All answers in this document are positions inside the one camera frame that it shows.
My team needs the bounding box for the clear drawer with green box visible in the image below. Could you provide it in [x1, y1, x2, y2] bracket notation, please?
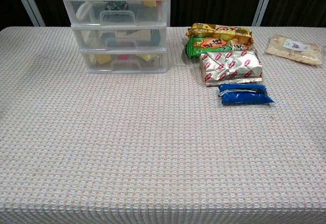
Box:
[65, 0, 168, 26]

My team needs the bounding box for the small green packet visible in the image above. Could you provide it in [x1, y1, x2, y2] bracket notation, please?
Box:
[104, 1, 128, 10]

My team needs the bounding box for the clear drawer with red item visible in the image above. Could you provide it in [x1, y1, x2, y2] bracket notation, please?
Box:
[80, 50, 168, 73]

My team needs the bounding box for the beige printed box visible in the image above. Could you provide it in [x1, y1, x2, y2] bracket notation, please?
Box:
[114, 30, 151, 42]

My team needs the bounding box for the translucent plastic drawer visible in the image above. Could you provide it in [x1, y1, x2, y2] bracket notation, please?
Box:
[72, 27, 168, 50]

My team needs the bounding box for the beige woven tablecloth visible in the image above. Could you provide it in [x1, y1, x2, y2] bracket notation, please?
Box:
[0, 26, 326, 224]

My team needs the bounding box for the green orange snack packet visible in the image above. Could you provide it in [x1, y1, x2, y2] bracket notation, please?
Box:
[184, 37, 252, 59]

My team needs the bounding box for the yellow block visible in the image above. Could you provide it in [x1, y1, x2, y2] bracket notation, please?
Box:
[96, 54, 112, 66]

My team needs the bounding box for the silver red-print snack packet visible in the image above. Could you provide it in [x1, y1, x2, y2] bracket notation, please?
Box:
[199, 49, 263, 87]

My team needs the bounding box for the blue snack packet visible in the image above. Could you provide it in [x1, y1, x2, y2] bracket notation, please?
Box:
[218, 82, 276, 105]

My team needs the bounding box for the gold snack packet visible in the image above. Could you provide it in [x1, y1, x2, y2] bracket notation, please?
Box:
[186, 22, 254, 44]

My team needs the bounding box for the white round item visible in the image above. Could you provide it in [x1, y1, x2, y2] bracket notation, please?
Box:
[75, 2, 94, 21]

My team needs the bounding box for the clear bag of beige snacks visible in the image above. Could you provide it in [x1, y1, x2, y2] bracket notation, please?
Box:
[264, 34, 324, 67]

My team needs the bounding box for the white partition post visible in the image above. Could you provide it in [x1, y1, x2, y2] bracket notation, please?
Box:
[10, 0, 46, 27]
[252, 0, 281, 27]

